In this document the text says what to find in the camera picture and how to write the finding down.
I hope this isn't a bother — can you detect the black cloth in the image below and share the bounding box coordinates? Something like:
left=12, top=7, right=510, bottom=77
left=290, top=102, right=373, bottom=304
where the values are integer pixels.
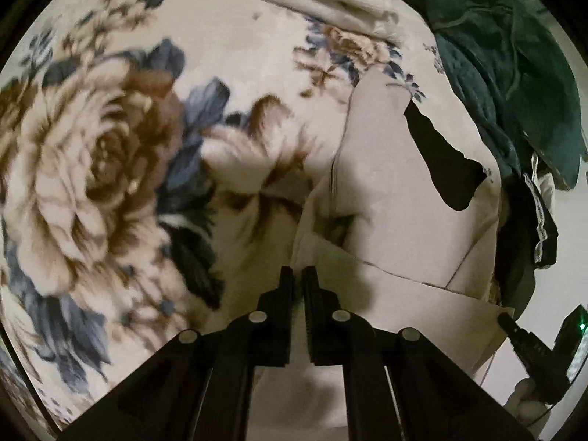
left=403, top=98, right=488, bottom=212

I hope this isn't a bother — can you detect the dark green garment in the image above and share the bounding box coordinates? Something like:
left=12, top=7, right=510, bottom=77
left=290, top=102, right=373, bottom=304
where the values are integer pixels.
left=367, top=0, right=584, bottom=191

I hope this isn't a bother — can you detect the black garment with lace trim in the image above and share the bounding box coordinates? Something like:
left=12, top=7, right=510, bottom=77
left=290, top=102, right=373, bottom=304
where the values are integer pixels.
left=498, top=151, right=560, bottom=322

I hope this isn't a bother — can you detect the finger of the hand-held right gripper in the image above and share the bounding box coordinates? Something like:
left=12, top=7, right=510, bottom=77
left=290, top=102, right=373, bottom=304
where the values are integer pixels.
left=498, top=311, right=555, bottom=380

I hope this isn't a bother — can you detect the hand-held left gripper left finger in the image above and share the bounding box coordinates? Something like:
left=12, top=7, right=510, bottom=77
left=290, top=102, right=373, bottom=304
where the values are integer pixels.
left=55, top=266, right=295, bottom=441

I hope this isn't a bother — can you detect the floral printed blanket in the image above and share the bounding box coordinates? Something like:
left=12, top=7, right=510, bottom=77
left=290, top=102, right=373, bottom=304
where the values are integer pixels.
left=0, top=0, right=494, bottom=430

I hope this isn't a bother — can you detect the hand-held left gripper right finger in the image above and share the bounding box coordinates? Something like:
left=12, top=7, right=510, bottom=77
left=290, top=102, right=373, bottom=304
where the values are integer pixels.
left=301, top=266, right=539, bottom=441

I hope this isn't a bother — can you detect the beige small garment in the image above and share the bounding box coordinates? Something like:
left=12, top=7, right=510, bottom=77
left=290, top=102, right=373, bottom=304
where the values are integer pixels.
left=250, top=70, right=529, bottom=441

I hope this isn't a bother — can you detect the person's right hand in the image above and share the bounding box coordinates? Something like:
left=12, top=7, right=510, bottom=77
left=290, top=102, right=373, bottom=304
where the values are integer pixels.
left=503, top=376, right=552, bottom=426

